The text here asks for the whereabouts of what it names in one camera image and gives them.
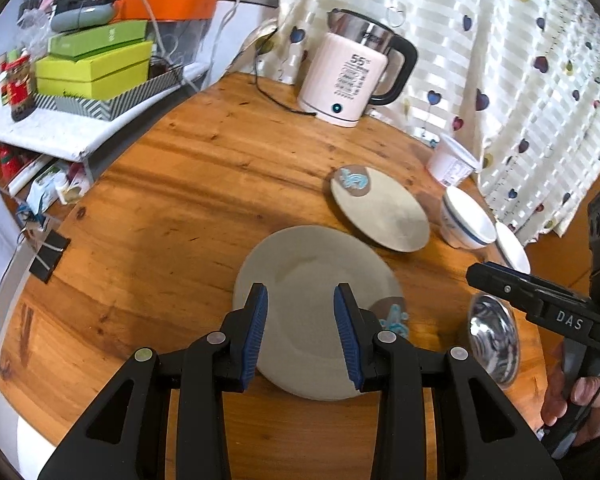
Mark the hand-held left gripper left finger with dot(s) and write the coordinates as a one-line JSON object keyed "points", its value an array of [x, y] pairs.
{"points": [[255, 330]]}

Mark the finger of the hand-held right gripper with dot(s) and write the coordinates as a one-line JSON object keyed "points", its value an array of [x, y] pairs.
{"points": [[500, 285]]}

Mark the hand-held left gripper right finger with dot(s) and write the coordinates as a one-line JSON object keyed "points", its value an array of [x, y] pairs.
{"points": [[347, 340]]}

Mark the plain white bowl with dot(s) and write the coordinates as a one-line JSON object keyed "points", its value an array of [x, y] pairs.
{"points": [[512, 250]]}

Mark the grey plate with blue print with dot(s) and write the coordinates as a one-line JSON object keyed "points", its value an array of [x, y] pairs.
{"points": [[310, 310], [380, 210]]}

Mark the stainless steel bowl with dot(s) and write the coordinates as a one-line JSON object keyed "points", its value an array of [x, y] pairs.
{"points": [[495, 340]]}

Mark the white bowl with blue stripes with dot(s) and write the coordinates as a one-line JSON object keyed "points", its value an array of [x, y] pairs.
{"points": [[467, 220]]}

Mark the person's right hand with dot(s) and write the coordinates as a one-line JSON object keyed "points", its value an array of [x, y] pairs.
{"points": [[592, 405]]}

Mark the white plastic tub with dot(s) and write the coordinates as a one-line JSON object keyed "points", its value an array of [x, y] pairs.
{"points": [[450, 162]]}

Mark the black binder clip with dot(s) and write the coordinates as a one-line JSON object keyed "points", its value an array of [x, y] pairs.
{"points": [[47, 257]]}

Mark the heart print curtain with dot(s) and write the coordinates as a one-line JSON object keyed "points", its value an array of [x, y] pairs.
{"points": [[505, 60]]}

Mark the small white bottle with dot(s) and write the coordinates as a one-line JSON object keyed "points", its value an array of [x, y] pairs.
{"points": [[70, 190]]}

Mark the white electric kettle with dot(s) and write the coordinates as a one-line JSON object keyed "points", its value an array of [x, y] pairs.
{"points": [[345, 75]]}

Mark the white shelf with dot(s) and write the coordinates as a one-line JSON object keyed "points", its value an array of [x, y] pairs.
{"points": [[45, 137]]}

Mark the lime green box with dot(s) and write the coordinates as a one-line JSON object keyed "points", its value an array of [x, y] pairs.
{"points": [[90, 77]]}

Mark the orange lidded storage bin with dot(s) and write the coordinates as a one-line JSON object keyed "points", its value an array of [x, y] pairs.
{"points": [[172, 10]]}

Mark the dark green flat box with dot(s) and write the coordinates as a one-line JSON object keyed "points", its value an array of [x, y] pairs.
{"points": [[95, 37]]}

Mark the red can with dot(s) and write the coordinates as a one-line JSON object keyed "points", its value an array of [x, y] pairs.
{"points": [[20, 87]]}

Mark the grey speaker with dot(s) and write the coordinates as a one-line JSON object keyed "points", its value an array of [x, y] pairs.
{"points": [[80, 16]]}

